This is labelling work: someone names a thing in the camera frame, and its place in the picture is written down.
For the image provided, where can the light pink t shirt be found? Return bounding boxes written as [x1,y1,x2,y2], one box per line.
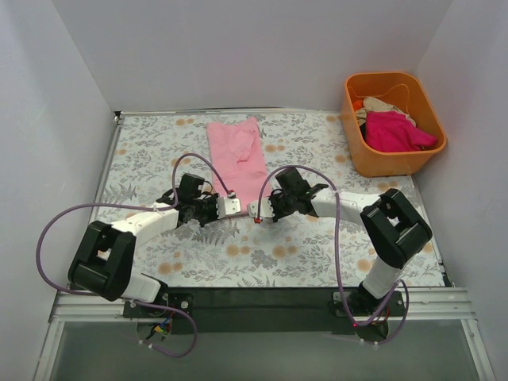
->
[206,117,271,215]

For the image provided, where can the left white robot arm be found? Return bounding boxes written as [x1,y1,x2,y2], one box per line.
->
[67,174,220,318]

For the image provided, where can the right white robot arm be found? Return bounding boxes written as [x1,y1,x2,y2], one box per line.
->
[251,166,433,316]

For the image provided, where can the floral patterned table mat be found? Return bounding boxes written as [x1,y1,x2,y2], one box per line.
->
[95,113,421,287]

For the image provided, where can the magenta t shirt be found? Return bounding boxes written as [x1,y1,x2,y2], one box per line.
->
[365,112,437,152]

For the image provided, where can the beige garment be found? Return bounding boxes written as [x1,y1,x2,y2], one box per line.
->
[352,97,416,126]

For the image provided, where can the orange plastic bin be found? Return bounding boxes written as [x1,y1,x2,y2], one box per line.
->
[341,72,447,177]

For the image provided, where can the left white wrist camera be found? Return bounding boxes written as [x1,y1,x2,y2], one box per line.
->
[216,194,241,219]

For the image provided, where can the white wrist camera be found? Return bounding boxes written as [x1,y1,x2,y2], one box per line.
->
[247,198,275,224]
[216,194,241,219]

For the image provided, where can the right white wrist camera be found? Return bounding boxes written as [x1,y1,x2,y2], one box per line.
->
[247,198,275,224]

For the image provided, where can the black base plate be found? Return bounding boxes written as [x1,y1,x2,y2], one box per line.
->
[122,287,405,338]

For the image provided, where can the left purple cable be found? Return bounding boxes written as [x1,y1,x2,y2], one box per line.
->
[36,153,235,358]

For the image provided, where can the purple cable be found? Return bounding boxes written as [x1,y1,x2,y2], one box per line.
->
[36,153,235,358]
[253,166,410,345]

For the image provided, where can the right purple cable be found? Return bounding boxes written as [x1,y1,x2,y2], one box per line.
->
[253,166,410,345]

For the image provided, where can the aluminium frame rail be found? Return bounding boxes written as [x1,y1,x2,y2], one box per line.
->
[35,287,495,380]

